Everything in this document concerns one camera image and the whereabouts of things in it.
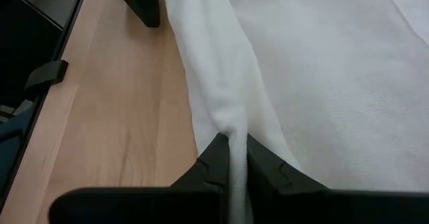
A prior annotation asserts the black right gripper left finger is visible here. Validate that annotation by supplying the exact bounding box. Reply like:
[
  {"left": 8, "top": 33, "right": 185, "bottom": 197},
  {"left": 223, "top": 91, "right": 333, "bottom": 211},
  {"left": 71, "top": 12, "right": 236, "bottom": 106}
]
[{"left": 48, "top": 133, "right": 231, "bottom": 224}]

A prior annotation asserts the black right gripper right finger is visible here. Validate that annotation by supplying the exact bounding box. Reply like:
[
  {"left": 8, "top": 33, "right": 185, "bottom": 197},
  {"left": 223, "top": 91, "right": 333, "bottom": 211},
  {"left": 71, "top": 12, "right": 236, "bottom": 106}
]
[{"left": 247, "top": 133, "right": 429, "bottom": 224}]

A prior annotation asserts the white towel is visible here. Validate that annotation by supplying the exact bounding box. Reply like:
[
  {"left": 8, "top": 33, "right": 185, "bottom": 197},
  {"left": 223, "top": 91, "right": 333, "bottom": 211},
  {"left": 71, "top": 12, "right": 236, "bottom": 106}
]
[{"left": 162, "top": 0, "right": 429, "bottom": 224}]

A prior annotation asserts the small black bracket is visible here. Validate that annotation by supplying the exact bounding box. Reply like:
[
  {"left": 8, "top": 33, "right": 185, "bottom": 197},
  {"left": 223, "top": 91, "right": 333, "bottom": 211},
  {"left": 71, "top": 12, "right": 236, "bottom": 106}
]
[{"left": 25, "top": 59, "right": 70, "bottom": 91}]

